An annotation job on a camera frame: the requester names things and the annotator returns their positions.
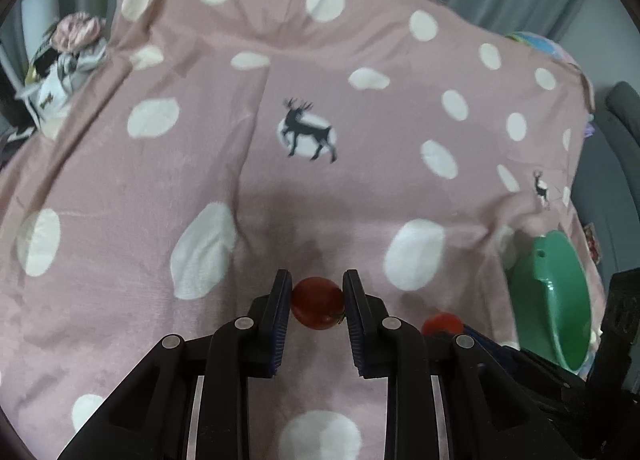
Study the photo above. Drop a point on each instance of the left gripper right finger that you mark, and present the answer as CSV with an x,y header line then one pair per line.
x,y
446,394

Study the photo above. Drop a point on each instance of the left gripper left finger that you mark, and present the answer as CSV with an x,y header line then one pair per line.
x,y
191,390

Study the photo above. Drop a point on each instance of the small red tomato top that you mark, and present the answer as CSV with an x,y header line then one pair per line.
x,y
442,323

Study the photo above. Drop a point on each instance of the small red tomato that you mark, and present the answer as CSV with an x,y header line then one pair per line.
x,y
442,323
318,303

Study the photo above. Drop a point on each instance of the green plastic basin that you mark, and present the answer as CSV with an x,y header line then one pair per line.
x,y
550,301

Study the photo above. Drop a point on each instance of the red snack packet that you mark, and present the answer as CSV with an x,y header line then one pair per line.
x,y
592,243

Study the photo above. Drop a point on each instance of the grey sofa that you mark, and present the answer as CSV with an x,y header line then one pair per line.
x,y
606,186

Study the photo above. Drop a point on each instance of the colourful bedding under cloth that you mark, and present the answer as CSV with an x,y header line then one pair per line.
x,y
558,53

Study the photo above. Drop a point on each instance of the pink polka dot tablecloth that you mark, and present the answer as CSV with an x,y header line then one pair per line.
x,y
223,140

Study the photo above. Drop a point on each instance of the pile of clothes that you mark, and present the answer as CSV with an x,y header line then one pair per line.
x,y
71,50

